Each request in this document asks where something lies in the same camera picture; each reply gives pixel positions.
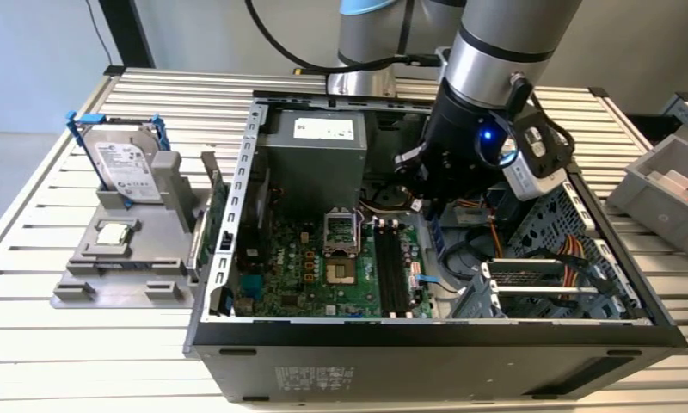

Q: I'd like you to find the grey power supply unit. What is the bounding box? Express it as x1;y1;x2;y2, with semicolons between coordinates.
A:
256;109;369;216

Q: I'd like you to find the metal socket cover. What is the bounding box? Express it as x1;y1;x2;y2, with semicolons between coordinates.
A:
322;207;361;256

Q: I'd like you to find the metal disk bay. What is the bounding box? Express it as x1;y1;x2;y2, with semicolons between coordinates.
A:
452;256;607;319

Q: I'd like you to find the CPU socket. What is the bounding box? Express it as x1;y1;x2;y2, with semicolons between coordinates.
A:
324;254;361;286

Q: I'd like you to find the white block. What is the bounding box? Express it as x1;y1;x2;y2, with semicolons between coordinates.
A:
645;169;688;195

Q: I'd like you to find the grey plastic bin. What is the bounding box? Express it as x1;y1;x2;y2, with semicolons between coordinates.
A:
605;133;688;259

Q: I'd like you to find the green motherboard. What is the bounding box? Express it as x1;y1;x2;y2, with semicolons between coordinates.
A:
232;213;437;320

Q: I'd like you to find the green graphics card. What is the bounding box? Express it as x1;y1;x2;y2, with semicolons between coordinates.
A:
185;150;233;283

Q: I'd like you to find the blue expansion slot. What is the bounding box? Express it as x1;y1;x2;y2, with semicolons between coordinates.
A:
240;274;265;301

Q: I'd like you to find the black open PC case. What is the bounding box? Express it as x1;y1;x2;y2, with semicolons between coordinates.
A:
181;89;688;404

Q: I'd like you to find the silver hard disk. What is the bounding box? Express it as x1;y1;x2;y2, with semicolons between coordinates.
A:
84;124;166;203

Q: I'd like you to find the grey parts rack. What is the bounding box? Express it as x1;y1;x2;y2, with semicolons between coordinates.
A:
49;150;222;310

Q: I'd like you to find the blue disk carrier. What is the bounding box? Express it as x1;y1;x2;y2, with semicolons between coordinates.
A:
65;110;172;212

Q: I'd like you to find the silver CPU chip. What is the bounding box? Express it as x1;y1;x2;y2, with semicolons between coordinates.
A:
94;222;133;246

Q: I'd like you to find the black camera cable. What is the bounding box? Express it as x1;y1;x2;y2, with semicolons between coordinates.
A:
244;0;452;72

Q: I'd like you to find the wire bundle by fan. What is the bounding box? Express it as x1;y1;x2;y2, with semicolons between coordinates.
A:
357;183;426;215

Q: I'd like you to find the thin orange wire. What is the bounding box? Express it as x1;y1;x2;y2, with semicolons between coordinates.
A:
488;214;504;260

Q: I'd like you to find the black looped wire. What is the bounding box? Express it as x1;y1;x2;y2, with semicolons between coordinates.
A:
438;239;489;285

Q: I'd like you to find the orange yellow wire bundle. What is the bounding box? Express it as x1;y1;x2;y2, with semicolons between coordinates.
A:
553;235;591;288

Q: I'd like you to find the black frame post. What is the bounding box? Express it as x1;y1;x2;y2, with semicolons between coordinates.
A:
94;0;157;70

